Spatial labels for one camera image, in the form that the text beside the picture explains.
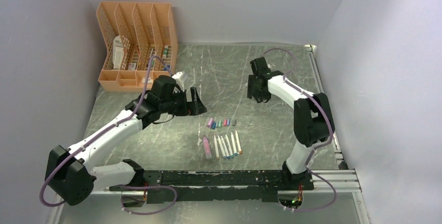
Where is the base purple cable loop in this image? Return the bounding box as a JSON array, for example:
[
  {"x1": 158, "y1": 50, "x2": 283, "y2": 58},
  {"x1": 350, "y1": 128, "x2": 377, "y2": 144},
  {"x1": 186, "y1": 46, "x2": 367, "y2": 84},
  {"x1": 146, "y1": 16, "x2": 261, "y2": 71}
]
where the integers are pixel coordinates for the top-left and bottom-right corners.
[{"x1": 117, "y1": 185, "x2": 177, "y2": 216}]

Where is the white pen green cap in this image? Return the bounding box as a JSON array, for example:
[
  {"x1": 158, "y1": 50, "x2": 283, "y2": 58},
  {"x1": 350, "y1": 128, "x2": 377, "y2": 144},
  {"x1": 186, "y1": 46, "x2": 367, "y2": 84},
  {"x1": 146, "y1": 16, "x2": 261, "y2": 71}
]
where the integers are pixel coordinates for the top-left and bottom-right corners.
[{"x1": 220, "y1": 136, "x2": 230, "y2": 159}]

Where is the purple pink highlighter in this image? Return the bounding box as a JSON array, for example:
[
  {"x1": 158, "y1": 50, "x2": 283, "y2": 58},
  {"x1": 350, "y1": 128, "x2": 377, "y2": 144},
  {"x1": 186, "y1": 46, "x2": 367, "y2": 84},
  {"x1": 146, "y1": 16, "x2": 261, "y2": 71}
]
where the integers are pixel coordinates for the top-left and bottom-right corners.
[{"x1": 202, "y1": 135, "x2": 212, "y2": 159}]

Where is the white pen grey cap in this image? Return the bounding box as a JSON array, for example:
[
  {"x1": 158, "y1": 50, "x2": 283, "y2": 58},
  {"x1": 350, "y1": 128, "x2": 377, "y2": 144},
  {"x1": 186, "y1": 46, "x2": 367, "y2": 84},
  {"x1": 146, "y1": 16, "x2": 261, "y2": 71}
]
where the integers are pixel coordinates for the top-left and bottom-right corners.
[{"x1": 217, "y1": 135, "x2": 227, "y2": 159}]

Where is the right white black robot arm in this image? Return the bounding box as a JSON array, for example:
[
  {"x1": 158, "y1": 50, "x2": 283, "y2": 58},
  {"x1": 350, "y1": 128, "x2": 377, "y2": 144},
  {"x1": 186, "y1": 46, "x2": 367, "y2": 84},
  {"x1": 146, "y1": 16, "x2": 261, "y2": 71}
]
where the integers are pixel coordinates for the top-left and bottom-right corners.
[{"x1": 247, "y1": 71, "x2": 335, "y2": 190}]

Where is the black base frame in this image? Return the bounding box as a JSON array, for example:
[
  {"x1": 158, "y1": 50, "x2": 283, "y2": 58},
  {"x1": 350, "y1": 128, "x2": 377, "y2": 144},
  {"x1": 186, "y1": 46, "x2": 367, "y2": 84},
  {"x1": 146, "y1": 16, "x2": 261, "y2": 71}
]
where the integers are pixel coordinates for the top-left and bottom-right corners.
[{"x1": 110, "y1": 170, "x2": 314, "y2": 204}]

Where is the aluminium rail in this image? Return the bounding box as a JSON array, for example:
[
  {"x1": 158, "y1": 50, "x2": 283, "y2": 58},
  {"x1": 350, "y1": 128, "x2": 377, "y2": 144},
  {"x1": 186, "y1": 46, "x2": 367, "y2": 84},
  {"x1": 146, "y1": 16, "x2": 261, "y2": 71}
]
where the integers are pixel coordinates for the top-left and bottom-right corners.
[{"x1": 303, "y1": 44, "x2": 362, "y2": 194}]

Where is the white pen orange cap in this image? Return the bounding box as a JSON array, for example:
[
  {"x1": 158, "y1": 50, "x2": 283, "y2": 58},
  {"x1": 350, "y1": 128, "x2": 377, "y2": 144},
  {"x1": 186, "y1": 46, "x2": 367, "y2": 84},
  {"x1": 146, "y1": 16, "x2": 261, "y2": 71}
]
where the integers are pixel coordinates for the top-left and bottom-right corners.
[{"x1": 235, "y1": 130, "x2": 242, "y2": 154}]

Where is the white paper packet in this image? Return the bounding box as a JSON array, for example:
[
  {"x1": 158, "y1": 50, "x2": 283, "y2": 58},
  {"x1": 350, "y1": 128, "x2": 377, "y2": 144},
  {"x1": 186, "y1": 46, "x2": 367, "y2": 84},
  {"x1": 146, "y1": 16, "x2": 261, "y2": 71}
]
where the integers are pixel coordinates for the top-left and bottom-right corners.
[{"x1": 112, "y1": 35, "x2": 124, "y2": 69}]

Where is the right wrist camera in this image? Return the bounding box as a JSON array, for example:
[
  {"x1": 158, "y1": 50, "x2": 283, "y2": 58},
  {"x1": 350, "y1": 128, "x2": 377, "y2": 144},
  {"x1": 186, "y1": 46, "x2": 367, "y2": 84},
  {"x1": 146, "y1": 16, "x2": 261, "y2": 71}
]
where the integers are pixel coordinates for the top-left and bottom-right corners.
[{"x1": 250, "y1": 56, "x2": 271, "y2": 77}]

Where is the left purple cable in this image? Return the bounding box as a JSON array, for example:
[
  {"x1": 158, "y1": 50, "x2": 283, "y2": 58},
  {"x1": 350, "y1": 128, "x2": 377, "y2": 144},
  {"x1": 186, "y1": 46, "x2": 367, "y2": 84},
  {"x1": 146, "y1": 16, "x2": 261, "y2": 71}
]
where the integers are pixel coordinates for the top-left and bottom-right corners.
[{"x1": 39, "y1": 55, "x2": 171, "y2": 208}]

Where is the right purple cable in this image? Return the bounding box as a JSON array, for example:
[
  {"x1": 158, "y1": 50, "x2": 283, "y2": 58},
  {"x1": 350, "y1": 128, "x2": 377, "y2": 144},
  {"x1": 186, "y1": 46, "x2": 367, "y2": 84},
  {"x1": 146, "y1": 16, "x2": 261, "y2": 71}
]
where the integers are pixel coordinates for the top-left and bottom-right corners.
[{"x1": 264, "y1": 48, "x2": 337, "y2": 213}]

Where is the purple highlighter cap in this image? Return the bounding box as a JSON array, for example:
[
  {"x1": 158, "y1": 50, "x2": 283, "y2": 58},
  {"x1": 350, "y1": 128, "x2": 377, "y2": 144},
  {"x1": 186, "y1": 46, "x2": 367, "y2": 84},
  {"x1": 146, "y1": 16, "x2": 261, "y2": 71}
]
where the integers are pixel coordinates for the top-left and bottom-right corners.
[{"x1": 206, "y1": 118, "x2": 214, "y2": 128}]

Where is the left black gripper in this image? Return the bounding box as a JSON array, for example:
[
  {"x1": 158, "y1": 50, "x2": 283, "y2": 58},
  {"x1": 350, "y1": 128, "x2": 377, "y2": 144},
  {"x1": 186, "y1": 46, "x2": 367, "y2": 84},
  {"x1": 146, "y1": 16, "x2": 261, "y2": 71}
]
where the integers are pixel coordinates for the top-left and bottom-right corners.
[{"x1": 161, "y1": 86, "x2": 207, "y2": 117}]

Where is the white pen blue cap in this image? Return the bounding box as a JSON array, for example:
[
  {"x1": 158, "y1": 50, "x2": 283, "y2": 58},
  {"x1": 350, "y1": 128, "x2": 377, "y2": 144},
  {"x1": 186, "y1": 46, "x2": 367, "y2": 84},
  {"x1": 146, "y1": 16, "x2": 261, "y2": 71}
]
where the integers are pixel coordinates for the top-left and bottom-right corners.
[{"x1": 230, "y1": 132, "x2": 238, "y2": 156}]

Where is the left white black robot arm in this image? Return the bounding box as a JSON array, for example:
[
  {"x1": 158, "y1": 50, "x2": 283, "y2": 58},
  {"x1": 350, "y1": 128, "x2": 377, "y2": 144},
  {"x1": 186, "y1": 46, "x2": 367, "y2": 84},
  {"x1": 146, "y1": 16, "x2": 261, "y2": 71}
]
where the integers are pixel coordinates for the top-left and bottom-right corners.
[{"x1": 40, "y1": 74, "x2": 207, "y2": 207}]

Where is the orange plastic file organizer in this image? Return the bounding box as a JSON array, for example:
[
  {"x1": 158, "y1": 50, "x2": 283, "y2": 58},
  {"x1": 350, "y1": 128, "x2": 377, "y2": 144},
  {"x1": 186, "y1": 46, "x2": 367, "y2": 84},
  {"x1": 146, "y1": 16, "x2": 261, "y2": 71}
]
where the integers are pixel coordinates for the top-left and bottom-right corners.
[{"x1": 96, "y1": 2, "x2": 179, "y2": 92}]

